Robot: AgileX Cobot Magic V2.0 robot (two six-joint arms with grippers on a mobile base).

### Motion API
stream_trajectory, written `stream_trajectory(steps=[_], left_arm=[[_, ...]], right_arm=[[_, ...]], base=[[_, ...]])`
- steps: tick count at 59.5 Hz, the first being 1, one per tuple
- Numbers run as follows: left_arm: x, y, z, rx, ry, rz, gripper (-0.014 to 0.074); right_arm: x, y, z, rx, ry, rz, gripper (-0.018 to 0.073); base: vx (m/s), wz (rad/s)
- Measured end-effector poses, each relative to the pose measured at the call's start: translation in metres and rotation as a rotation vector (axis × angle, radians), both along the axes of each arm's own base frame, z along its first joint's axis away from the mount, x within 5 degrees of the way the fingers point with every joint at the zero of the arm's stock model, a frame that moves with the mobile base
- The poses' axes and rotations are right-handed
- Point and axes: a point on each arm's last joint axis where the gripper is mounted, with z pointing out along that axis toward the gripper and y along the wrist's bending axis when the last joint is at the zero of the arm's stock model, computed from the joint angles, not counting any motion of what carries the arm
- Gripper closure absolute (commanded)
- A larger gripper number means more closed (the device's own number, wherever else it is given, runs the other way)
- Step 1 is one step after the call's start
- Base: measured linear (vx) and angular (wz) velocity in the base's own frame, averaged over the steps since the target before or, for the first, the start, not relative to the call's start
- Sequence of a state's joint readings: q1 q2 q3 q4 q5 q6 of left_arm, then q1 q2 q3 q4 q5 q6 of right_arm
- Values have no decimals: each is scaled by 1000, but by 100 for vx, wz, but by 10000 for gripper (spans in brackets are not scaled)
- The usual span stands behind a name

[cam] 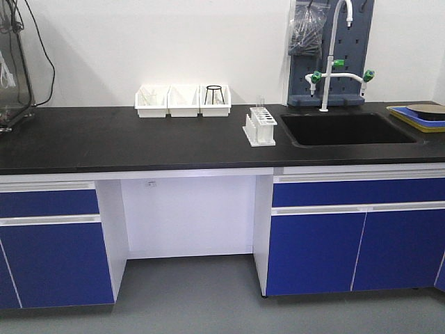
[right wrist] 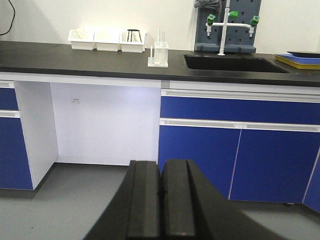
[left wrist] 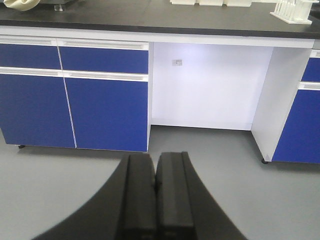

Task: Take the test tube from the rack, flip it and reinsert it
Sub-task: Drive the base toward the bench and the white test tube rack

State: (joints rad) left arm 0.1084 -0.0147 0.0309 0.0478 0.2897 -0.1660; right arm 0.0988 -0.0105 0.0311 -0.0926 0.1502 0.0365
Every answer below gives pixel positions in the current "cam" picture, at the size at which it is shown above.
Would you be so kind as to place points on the white test tube rack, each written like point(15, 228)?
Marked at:
point(259, 126)

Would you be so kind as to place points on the blue-grey pegboard drying rack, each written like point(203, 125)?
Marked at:
point(351, 46)

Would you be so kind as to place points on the right white storage bin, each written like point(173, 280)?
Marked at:
point(221, 109)

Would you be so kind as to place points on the white storage bin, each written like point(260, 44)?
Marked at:
point(151, 101)
point(221, 109)
point(184, 101)

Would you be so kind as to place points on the middle white storage bin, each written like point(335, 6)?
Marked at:
point(184, 101)

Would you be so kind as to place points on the left white storage bin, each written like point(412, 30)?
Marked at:
point(151, 101)

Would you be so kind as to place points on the right blue cabinet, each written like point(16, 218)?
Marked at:
point(349, 228)

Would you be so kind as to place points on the blue cabinet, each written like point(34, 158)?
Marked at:
point(62, 243)
point(349, 228)

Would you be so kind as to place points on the black lab sink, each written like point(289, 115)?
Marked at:
point(324, 130)

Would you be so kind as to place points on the white gooseneck lab faucet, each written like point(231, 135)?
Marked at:
point(314, 78)

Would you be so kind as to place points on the clear plastic bag of pegs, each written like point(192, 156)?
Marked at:
point(307, 22)

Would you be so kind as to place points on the left blue cabinet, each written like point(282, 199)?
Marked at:
point(62, 243)

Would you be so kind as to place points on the blue tray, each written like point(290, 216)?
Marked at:
point(423, 120)

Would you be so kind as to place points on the yellow tray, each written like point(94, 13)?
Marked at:
point(407, 116)

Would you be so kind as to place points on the round grey plate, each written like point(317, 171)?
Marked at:
point(426, 110)

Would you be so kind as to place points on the black wire tripod stand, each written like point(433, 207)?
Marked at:
point(211, 94)

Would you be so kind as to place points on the clear glass enclosure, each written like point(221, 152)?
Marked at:
point(16, 89)

